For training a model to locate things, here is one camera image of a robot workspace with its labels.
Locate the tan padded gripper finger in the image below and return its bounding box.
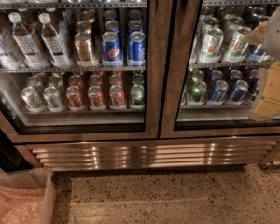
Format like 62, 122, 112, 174
248, 61, 280, 121

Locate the glass fridge door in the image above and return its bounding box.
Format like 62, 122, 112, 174
161, 0, 280, 138
0, 0, 174, 145

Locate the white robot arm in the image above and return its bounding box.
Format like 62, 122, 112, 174
248, 6, 280, 121

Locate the steel fridge bottom grille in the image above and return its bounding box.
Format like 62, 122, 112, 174
16, 135, 280, 172

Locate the front green can right door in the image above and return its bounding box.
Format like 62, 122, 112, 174
187, 81, 207, 105

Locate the green can door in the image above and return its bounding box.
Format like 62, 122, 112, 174
131, 84, 145, 109
187, 81, 207, 105

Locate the front green can left door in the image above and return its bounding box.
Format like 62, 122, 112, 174
131, 84, 145, 109

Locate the silver blue can upper right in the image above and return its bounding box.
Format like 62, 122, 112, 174
247, 44, 268, 63

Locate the front 7up can right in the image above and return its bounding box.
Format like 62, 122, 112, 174
221, 26, 252, 63

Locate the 7up can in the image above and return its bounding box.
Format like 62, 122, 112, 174
221, 26, 252, 63
199, 28, 224, 64

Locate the metal stand leg right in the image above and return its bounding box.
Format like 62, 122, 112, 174
259, 142, 280, 169

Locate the front 7up can left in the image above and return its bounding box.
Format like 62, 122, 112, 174
199, 28, 224, 64

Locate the front right blue pepsi can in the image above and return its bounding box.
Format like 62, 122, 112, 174
127, 31, 146, 66

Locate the blue pepsi can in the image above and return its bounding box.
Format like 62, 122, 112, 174
102, 32, 123, 67
127, 31, 146, 66

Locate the orange can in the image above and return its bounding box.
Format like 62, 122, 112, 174
66, 86, 86, 111
88, 86, 106, 110
109, 85, 126, 110

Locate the front gold soda can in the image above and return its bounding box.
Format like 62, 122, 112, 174
74, 32, 99, 67

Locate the tea bottle white cap right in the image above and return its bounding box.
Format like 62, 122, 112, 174
38, 13, 72, 68

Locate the tea bottle white cap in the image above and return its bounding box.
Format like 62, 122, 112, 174
8, 12, 49, 69
38, 13, 72, 68

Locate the front silver can far left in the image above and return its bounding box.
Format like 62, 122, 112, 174
21, 86, 45, 113

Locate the tea bottle white cap middle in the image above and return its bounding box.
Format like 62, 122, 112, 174
8, 12, 49, 69

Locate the clear plastic storage bin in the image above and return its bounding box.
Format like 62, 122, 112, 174
0, 168, 57, 224

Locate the tea bottle left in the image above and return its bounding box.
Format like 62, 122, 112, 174
0, 22, 25, 70

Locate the pink bubble wrap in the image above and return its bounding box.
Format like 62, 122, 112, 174
0, 186, 45, 224

